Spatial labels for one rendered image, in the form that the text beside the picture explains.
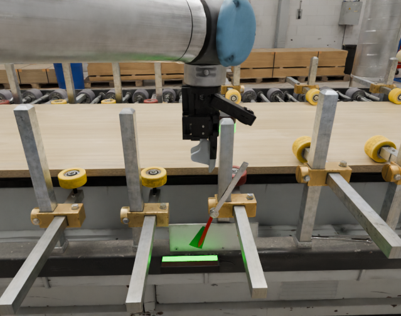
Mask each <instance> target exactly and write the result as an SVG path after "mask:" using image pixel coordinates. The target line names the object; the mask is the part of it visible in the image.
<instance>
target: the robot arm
mask: <svg viewBox="0 0 401 316"><path fill-rule="evenodd" d="M255 32H256V19H255V13H254V10H253V7H252V5H251V4H250V3H249V1H248V0H0V63H169V62H175V63H179V64H184V82H185V83H186V84H187V85H182V87H181V94H182V133H183V140H191V141H200V143H199V144H198V145H196V146H194V147H192V148H191V160H192V161H193V162H198V163H201V164H206V165H208V172H209V173H211V172H212V171H213V169H214V168H215V164H216V159H217V137H218V136H219V116H220V112H219V110H220V111H222V112H224V113H226V114H227V115H229V116H231V117H233V118H235V119H237V120H238V121H239V122H241V123H243V124H245V125H249V126H252V124H253V123H254V122H255V119H256V118H257V117H256V116H255V115H254V112H253V111H252V110H251V109H249V108H247V107H242V106H240V105H239V104H237V103H235V102H233V101H231V100H229V99H227V98H225V97H223V96H221V95H219V94H217V93H219V92H221V90H222V85H223V84H225V83H226V74H227V67H228V66H237V65H240V64H241V63H243V62H244V61H245V60H246V59H247V58H248V56H249V54H250V52H251V51H252V48H253V45H254V41H255V35H256V33H255ZM200 95H202V96H203V97H200ZM207 139H208V140H207Z"/></svg>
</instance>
